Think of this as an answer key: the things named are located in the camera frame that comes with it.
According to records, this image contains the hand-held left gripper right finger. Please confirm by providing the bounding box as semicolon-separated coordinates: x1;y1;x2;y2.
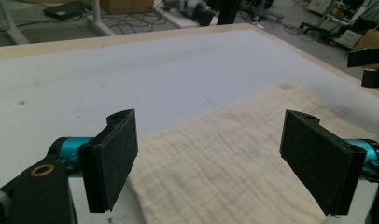
279;109;368;217

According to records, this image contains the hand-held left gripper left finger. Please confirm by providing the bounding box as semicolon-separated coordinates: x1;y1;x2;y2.
77;108;139;214

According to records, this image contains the cream printed cloth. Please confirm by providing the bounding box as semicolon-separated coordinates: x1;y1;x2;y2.
127;82;379;224

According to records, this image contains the white grid mat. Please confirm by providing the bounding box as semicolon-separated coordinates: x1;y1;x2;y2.
0;29;379;224

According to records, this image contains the white desk leg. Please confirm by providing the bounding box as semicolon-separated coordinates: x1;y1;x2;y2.
86;0;117;37
0;0;31;45

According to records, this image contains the black metal stand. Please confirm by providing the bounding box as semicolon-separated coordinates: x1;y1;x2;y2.
216;0;242;26

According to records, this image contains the brown cardboard box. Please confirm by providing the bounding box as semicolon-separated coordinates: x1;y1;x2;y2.
99;0;155;15

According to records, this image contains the flat black device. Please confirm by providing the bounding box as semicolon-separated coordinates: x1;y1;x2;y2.
42;1;92;21

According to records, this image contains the tangled black floor cable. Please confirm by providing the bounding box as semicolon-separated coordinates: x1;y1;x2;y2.
106;11;168;35

